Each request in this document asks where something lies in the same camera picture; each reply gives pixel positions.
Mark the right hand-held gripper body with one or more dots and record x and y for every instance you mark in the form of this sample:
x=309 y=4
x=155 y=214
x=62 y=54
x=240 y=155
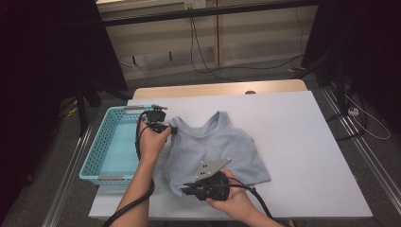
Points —
x=214 y=187

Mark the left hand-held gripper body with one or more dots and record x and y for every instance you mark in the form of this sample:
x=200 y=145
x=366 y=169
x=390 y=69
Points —
x=156 y=118

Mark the light blue tank top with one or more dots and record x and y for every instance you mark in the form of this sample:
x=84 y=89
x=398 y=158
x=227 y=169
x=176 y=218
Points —
x=214 y=145

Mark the turquoise plastic basket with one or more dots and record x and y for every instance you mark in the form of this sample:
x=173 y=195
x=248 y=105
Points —
x=93 y=157

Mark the person's left hand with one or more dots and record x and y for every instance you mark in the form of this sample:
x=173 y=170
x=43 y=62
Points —
x=151 y=145

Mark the person's right hand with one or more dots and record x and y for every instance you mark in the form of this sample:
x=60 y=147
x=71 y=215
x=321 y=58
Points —
x=236 y=203

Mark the wooden table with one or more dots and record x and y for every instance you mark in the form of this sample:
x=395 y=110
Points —
x=205 y=90

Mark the black metal stand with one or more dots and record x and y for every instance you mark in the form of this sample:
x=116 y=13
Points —
x=82 y=110
x=339 y=85

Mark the dark table grommet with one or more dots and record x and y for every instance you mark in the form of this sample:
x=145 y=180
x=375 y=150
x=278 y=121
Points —
x=250 y=92

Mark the black horizontal bar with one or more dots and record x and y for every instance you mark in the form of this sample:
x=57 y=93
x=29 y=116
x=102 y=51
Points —
x=205 y=12

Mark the white table sheet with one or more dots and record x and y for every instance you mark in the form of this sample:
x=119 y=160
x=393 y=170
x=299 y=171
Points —
x=315 y=126

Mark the beige wooden cabinet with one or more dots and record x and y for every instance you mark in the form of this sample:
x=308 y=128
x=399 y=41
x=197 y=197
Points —
x=252 y=38

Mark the black curtain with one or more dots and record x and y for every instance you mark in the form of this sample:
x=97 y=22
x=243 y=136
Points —
x=372 y=47
x=38 y=78

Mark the white power strip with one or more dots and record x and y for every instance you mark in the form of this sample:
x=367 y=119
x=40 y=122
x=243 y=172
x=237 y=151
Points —
x=353 y=111

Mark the aluminium floor rail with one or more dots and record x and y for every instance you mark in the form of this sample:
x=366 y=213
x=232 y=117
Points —
x=375 y=167
x=67 y=179

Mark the white wall socket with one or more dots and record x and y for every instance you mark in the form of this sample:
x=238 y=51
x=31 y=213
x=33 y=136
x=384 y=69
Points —
x=195 y=4

